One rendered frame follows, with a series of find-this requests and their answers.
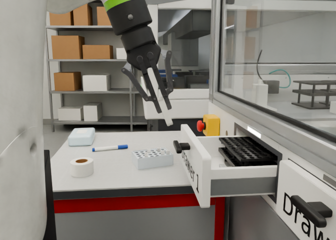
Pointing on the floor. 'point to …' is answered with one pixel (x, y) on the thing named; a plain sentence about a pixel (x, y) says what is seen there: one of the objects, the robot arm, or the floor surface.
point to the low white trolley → (130, 194)
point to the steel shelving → (91, 91)
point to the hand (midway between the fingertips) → (165, 111)
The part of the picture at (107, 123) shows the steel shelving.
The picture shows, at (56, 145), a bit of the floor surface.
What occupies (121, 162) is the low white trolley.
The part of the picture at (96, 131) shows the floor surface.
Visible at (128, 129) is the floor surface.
